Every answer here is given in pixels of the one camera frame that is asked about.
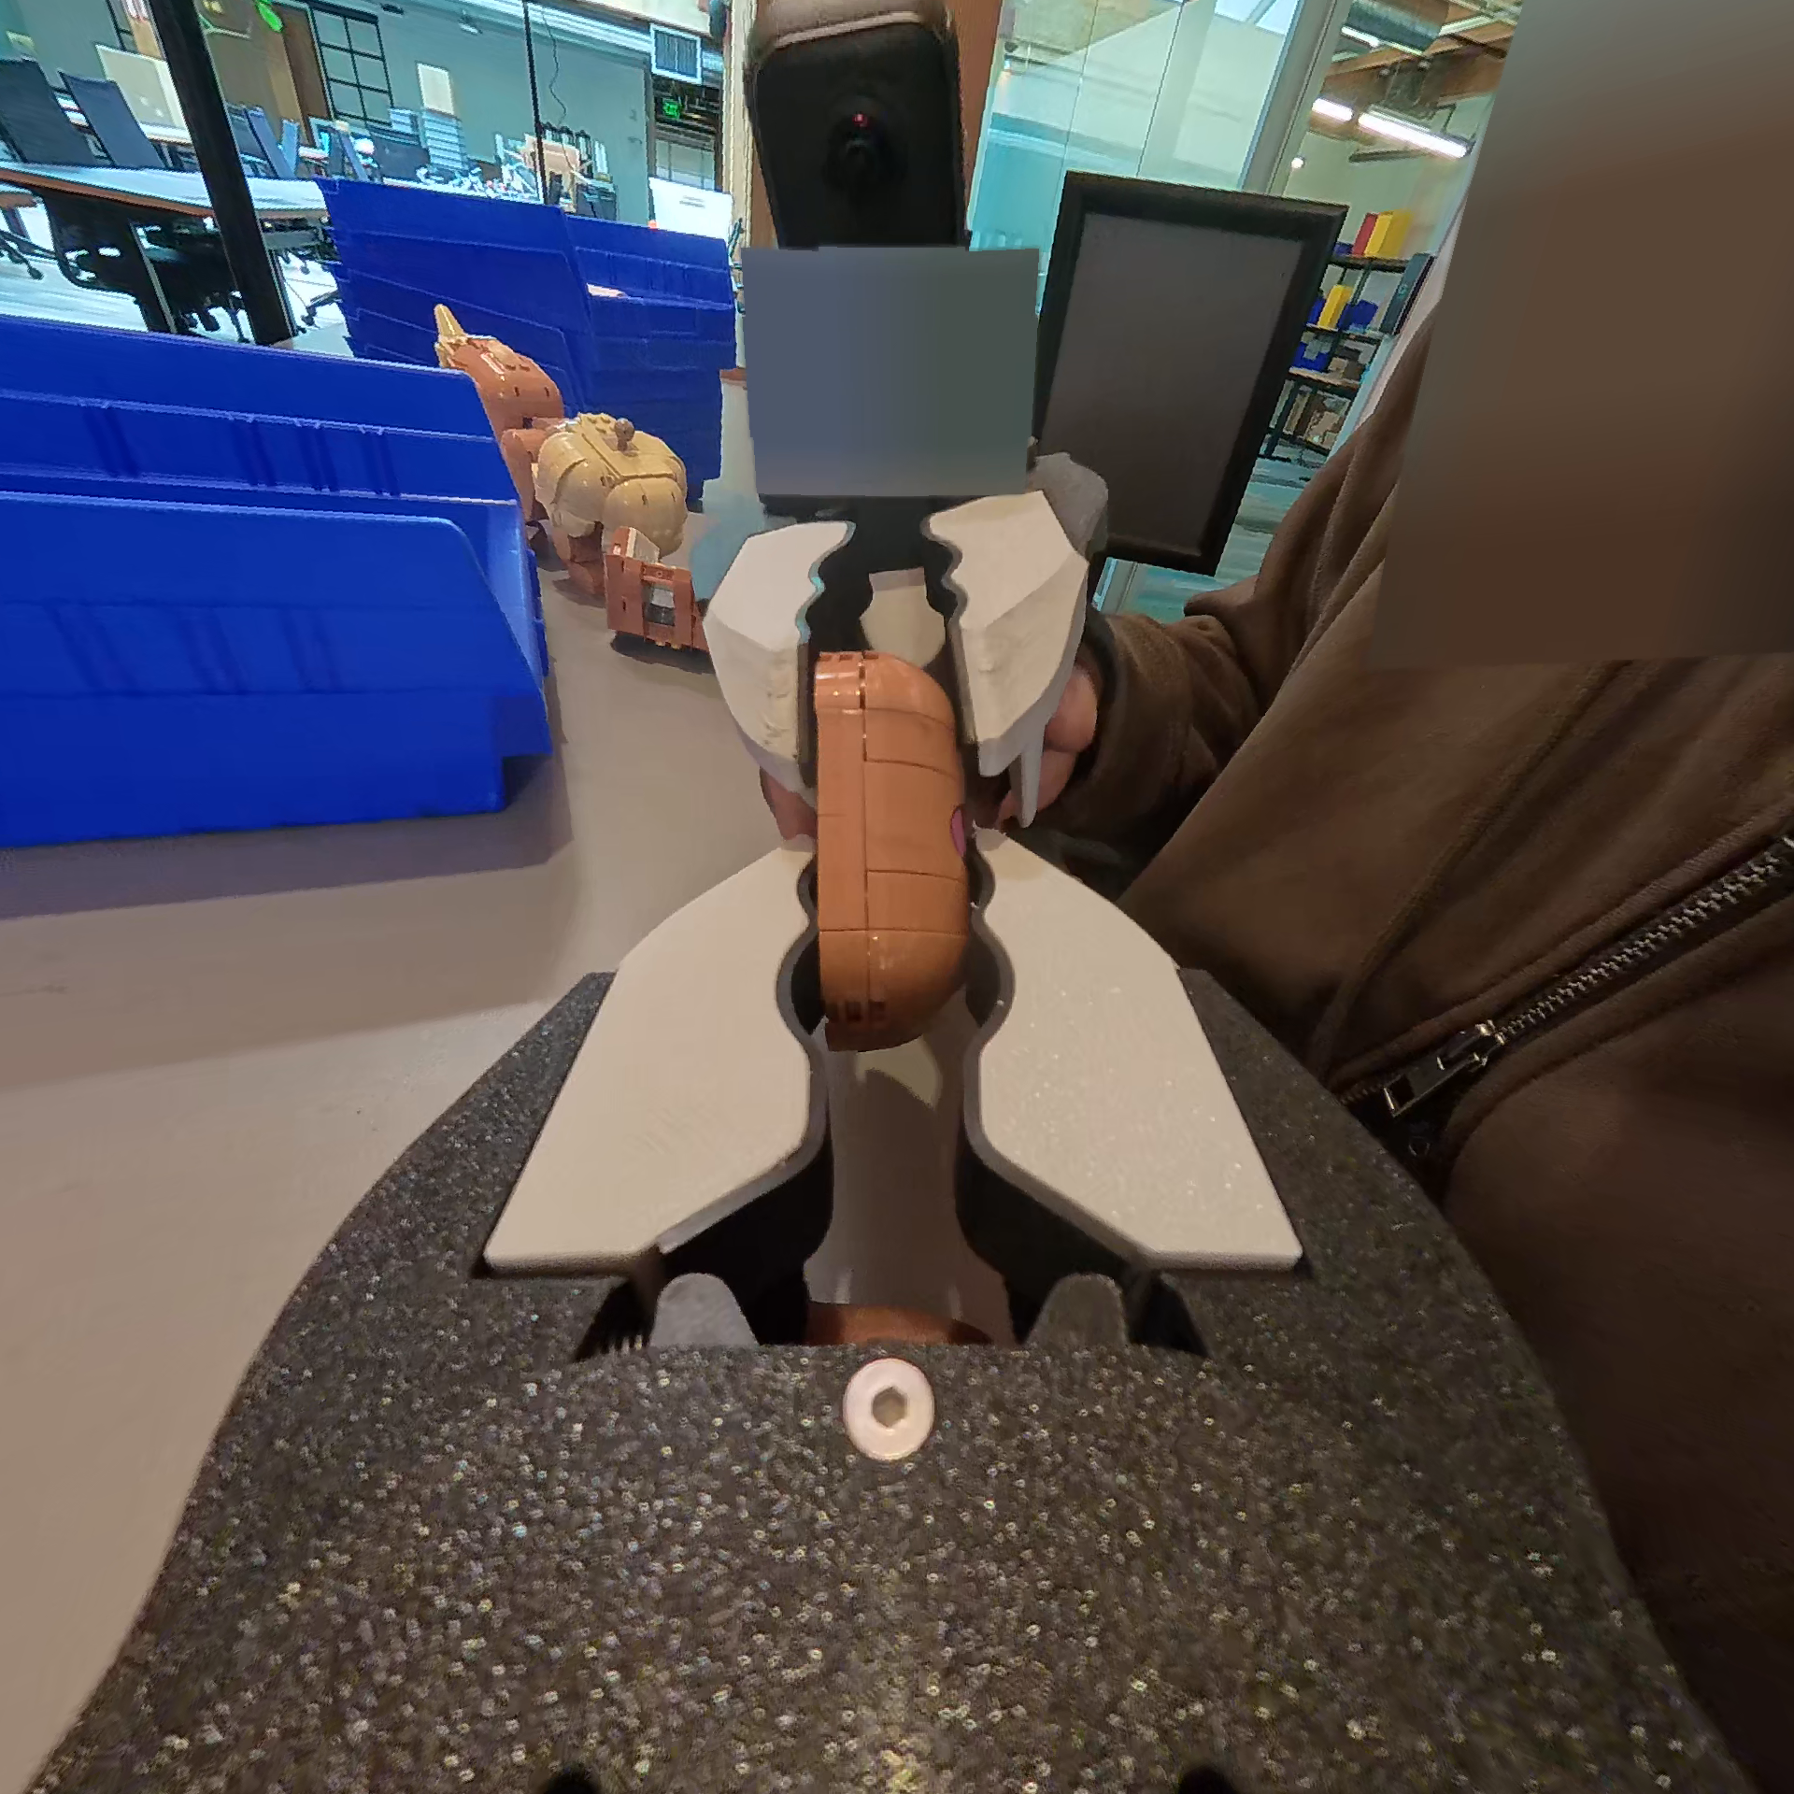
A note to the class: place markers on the large blue plastic bin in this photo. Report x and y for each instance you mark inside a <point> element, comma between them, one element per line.
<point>252,617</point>

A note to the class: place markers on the tan and orange lego model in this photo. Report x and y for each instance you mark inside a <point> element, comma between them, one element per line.
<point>501,369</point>

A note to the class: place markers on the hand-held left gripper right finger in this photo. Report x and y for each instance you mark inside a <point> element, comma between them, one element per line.
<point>1122,1108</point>

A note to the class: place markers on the black blank monitor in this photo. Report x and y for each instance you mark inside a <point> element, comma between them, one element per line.
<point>1177,365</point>

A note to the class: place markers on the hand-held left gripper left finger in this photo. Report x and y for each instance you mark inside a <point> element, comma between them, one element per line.
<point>661,1122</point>

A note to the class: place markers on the brown lego assembly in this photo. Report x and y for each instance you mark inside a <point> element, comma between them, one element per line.
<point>894,842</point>

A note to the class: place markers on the long wooden desk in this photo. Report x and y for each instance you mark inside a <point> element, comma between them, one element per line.
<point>169,191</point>

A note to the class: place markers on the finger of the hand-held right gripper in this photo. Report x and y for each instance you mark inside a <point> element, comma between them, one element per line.
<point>1015,617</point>
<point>764,645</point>

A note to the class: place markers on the brown lego model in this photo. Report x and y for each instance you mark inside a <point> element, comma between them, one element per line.
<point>655,595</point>

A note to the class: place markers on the stacked blue plastic bins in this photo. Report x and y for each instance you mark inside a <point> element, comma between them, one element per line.
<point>562,311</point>

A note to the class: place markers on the brown hooded jacket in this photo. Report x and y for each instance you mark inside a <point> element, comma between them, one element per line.
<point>1570,1122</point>

